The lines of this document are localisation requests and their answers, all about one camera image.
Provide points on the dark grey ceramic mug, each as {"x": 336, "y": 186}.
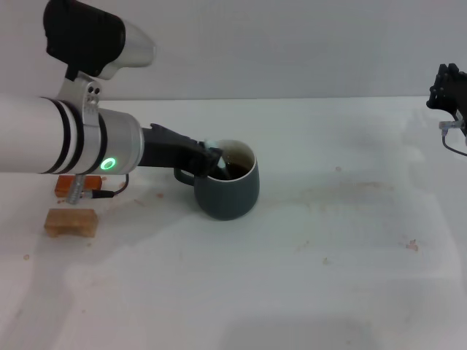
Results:
{"x": 226, "y": 200}

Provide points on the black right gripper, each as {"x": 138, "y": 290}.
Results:
{"x": 456, "y": 95}

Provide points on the dark coffee liquid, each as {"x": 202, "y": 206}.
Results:
{"x": 239, "y": 170}

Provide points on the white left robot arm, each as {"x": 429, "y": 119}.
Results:
{"x": 36, "y": 135}

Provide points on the reddish brown wooden block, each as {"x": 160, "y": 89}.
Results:
{"x": 93, "y": 181}

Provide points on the light tan wooden block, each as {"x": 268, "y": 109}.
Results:
{"x": 85, "y": 220}

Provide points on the left wrist camera housing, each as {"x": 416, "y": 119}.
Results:
{"x": 84, "y": 36}

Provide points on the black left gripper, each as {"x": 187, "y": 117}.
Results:
{"x": 168, "y": 149}

